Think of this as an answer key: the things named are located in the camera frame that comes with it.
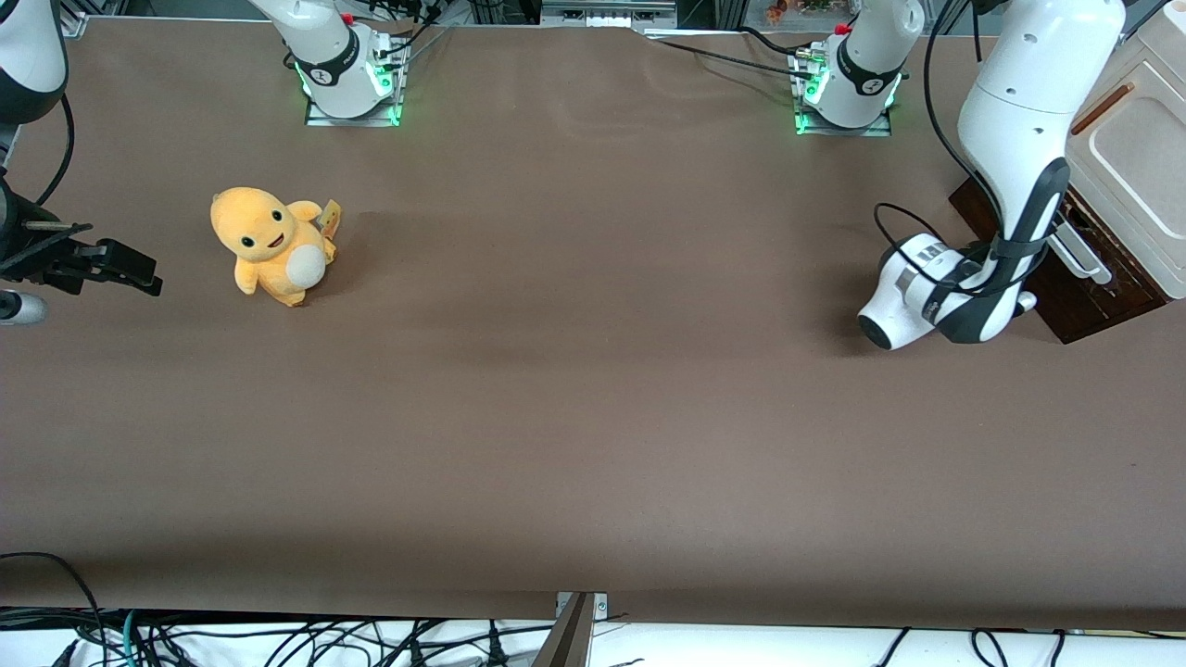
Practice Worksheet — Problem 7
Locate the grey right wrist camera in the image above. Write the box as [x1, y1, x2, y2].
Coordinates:
[0, 291, 46, 326]

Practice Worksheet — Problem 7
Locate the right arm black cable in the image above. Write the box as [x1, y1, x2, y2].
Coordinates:
[35, 93, 76, 208]

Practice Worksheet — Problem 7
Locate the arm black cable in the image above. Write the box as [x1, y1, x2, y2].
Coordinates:
[874, 0, 1006, 299]
[35, 93, 76, 208]

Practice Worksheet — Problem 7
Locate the brown wooden drawer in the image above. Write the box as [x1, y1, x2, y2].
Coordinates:
[950, 176, 1170, 346]

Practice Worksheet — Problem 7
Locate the long black base cable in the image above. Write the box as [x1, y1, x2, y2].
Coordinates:
[646, 35, 821, 82]

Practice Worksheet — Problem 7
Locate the orange plush toy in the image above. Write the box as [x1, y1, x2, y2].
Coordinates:
[209, 186, 343, 308]

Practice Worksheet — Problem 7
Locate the black cable bundle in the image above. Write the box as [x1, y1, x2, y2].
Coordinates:
[371, 0, 455, 64]

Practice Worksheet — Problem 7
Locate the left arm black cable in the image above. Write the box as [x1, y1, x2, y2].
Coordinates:
[874, 0, 1006, 299]

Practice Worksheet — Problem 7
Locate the white drawer cabinet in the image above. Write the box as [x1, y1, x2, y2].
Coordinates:
[1064, 7, 1186, 302]

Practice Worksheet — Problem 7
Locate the grey background device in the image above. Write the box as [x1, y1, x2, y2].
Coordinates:
[540, 0, 678, 29]

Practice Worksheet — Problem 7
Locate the silver metal bracket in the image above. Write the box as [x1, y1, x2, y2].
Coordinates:
[554, 591, 610, 620]

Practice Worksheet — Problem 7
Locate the dark metal post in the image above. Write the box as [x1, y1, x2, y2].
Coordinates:
[530, 593, 596, 667]

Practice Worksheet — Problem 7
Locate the short black base cable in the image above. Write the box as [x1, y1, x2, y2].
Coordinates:
[738, 25, 812, 58]

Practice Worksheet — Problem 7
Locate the black looped cable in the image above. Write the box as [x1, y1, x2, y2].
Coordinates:
[0, 552, 106, 667]

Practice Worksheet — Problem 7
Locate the brown table cover sheet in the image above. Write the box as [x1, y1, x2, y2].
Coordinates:
[0, 17, 1186, 633]

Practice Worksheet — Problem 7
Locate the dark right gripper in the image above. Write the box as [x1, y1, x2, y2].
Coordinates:
[0, 176, 164, 298]

